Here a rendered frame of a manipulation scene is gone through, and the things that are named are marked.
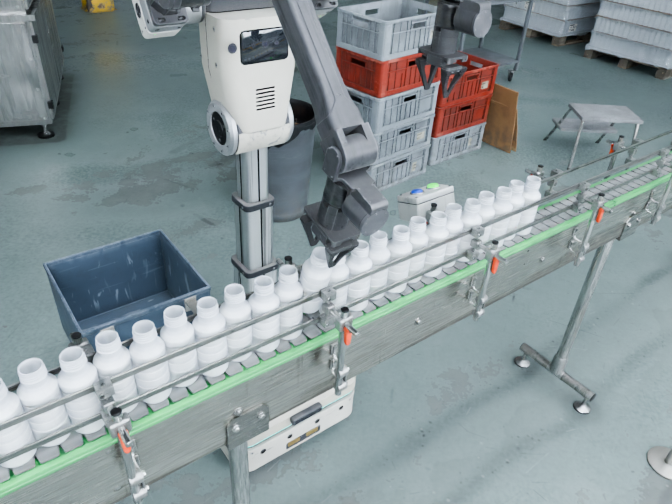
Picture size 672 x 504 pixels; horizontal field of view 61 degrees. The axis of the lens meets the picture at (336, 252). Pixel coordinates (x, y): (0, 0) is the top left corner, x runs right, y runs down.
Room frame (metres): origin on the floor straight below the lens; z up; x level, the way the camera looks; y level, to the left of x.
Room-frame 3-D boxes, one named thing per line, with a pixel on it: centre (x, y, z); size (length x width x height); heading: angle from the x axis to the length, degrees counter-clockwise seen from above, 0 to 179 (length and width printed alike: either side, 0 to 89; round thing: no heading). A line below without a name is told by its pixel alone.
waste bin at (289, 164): (3.10, 0.38, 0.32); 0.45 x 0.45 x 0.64
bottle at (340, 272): (0.97, 0.00, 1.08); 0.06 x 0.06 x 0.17
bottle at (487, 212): (1.27, -0.37, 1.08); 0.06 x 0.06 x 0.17
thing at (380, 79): (3.68, -0.26, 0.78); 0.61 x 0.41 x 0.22; 135
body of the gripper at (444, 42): (1.34, -0.21, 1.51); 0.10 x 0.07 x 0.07; 38
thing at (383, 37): (3.68, -0.26, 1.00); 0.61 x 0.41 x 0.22; 136
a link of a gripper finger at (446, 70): (1.32, -0.22, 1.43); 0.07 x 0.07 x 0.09; 38
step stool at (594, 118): (4.21, -1.90, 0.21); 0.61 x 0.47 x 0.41; 2
